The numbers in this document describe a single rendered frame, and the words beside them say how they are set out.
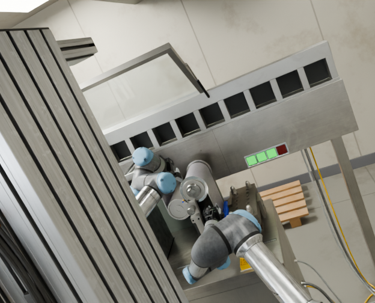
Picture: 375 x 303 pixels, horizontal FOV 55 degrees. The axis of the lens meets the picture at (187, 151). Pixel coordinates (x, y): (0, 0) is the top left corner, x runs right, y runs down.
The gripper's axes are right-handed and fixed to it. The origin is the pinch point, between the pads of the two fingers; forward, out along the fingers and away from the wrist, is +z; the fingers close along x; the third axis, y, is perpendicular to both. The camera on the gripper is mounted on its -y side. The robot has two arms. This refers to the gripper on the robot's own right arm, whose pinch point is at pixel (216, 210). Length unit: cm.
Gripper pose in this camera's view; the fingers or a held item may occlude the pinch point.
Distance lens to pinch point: 193.4
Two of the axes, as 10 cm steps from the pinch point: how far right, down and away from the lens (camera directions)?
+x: -9.1, 3.4, 2.5
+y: -4.0, -8.9, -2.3
